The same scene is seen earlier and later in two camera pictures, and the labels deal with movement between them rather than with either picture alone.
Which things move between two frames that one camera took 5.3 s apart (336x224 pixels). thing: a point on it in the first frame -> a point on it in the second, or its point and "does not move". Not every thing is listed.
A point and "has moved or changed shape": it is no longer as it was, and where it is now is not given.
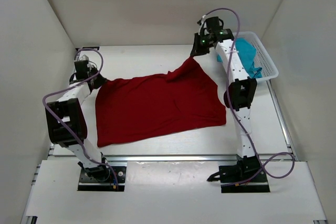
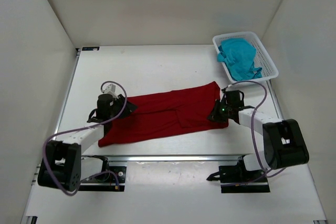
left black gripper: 97,81 -> 122,104
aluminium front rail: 205,158 does not move
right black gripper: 198,46 -> 218,110
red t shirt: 186,97 has moved or changed shape
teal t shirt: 248,53 does not move
